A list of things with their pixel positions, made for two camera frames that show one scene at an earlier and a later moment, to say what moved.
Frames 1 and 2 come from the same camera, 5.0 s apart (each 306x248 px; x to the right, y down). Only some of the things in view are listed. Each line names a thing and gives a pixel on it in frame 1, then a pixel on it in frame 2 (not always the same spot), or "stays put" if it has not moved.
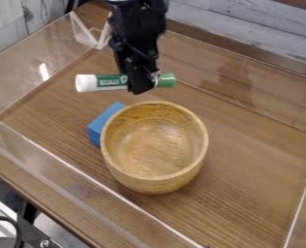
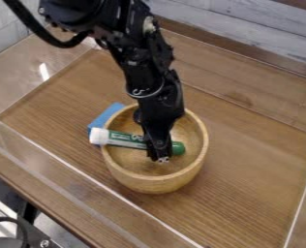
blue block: x=95 y=127 stays put
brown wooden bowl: x=153 y=145 stays put
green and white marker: x=96 y=82 to x=104 y=136
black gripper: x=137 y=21 to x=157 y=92
